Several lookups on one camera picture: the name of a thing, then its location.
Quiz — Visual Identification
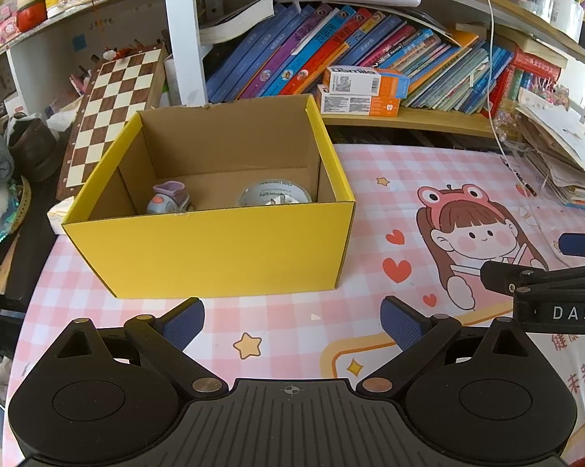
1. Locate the brown white chessboard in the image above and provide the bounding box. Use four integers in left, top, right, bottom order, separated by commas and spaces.
56, 46, 167, 200

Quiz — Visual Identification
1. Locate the pink cartoon desk mat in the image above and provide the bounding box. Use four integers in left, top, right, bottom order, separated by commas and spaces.
7, 144, 585, 463

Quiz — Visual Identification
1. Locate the grey purple toy car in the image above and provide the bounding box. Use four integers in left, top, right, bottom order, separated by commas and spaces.
146, 180, 192, 214

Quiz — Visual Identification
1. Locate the yellow cardboard box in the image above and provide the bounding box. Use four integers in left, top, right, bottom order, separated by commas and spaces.
63, 95, 356, 298

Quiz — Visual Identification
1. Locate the black patterned pen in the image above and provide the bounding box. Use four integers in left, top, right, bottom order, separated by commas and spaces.
500, 157, 537, 198

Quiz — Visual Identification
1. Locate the upper orange white box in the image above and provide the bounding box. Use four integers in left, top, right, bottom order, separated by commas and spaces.
322, 65, 410, 99

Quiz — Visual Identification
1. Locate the red thick dictionary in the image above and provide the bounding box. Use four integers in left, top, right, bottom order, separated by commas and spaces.
512, 47, 562, 82

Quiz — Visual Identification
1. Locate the lower orange white box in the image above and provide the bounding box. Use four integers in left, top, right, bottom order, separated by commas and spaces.
314, 84, 400, 117

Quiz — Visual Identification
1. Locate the wooden bookshelf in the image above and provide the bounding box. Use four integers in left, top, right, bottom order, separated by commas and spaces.
166, 0, 585, 137

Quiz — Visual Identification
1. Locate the clear tape roll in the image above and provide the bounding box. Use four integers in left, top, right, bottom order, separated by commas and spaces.
238, 179, 313, 207

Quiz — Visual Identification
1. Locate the white hanging cable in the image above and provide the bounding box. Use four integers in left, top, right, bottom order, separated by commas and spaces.
440, 0, 532, 171

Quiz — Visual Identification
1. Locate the bead bracelet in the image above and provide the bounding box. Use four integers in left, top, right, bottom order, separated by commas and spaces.
490, 109, 520, 144

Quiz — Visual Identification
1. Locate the orange white box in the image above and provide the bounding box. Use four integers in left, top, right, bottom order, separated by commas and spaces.
314, 84, 400, 117
322, 65, 410, 99

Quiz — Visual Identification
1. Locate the pile of papers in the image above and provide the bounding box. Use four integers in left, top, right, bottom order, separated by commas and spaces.
515, 89, 585, 209

